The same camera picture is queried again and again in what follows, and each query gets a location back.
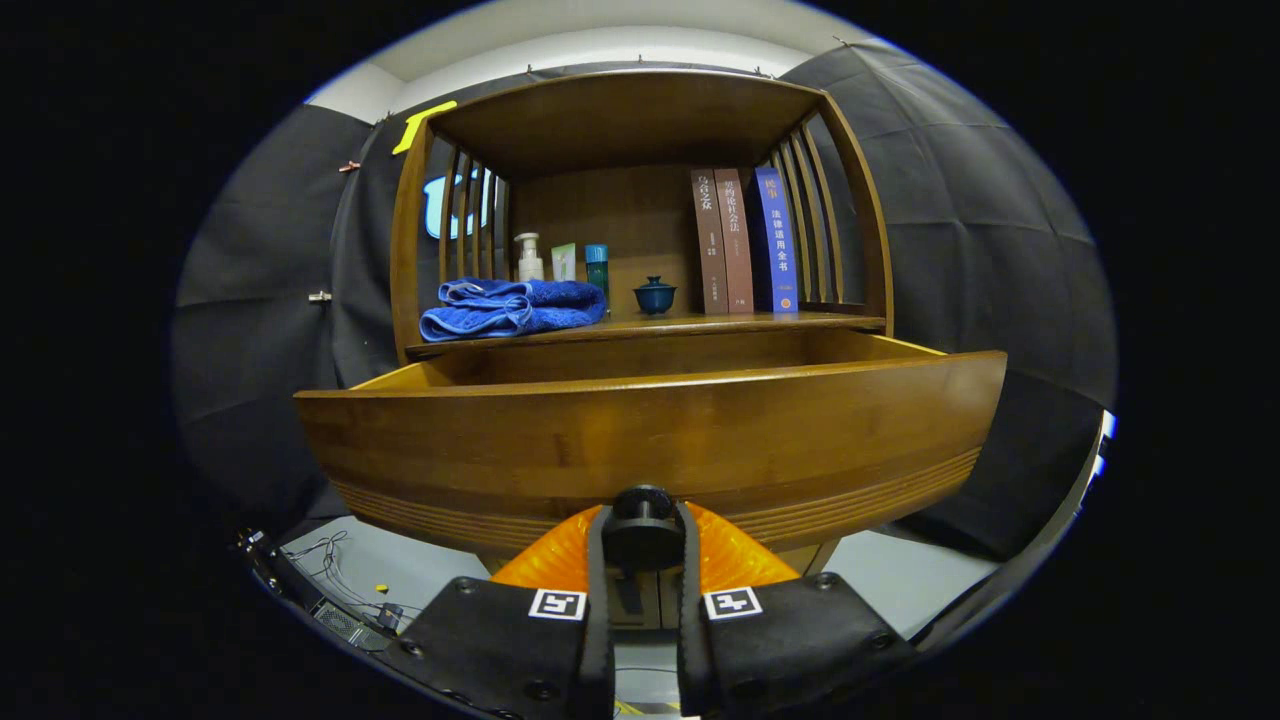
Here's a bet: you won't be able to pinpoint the black drawer knob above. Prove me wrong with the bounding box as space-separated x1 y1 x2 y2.
602 485 687 573

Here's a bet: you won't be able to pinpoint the dark brown book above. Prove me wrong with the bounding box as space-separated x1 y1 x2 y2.
690 168 730 316

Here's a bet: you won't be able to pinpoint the blue lidded teacup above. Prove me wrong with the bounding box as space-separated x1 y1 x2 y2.
632 276 678 317

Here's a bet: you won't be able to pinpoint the wooden countertop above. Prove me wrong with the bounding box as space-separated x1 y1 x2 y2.
405 310 887 361

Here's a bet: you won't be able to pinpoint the blue book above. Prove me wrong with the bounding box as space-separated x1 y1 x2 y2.
750 166 800 314

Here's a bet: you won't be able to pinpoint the blue towel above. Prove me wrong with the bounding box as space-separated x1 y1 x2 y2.
419 278 608 344

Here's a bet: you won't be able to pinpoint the wooden cabinet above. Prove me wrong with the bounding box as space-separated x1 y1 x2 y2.
390 68 894 631

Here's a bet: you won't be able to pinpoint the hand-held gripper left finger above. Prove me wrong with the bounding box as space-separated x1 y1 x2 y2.
380 505 616 720

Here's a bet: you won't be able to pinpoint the thin floor cables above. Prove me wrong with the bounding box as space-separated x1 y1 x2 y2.
285 530 421 616

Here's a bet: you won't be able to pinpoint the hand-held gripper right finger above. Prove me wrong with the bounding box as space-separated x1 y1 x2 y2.
675 500 916 720

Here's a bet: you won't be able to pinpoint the wooden drawer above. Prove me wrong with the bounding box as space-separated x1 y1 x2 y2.
293 328 1009 576

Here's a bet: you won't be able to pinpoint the black floor device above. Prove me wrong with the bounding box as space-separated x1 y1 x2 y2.
237 528 406 656

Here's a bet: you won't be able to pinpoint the reddish brown book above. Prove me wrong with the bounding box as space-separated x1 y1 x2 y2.
714 167 756 314

